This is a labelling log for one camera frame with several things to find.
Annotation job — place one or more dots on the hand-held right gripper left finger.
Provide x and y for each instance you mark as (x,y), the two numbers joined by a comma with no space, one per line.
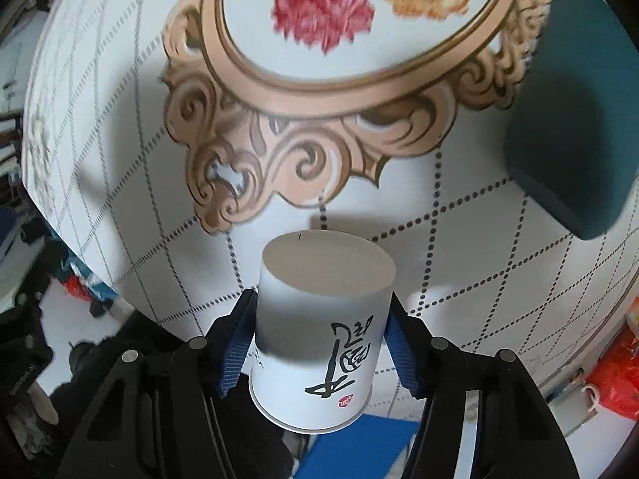
(235,350)

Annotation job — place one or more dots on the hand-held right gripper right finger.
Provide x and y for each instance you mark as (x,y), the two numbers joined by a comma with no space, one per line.
(401,354)

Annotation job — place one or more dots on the white paper cup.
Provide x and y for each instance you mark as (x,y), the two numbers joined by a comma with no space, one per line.
(319,329)

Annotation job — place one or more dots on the blue flat box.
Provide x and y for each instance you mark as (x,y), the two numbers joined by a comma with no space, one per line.
(357,446)

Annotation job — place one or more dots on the red cloth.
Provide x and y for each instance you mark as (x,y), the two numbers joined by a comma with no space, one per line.
(77,287)

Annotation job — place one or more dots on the floral printed blanket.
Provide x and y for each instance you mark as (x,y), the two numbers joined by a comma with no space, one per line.
(319,159)

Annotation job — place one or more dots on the red plastic bag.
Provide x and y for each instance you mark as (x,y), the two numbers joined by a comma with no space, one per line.
(616,374)

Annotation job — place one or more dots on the teal pillow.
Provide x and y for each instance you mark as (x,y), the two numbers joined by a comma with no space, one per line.
(569,110)

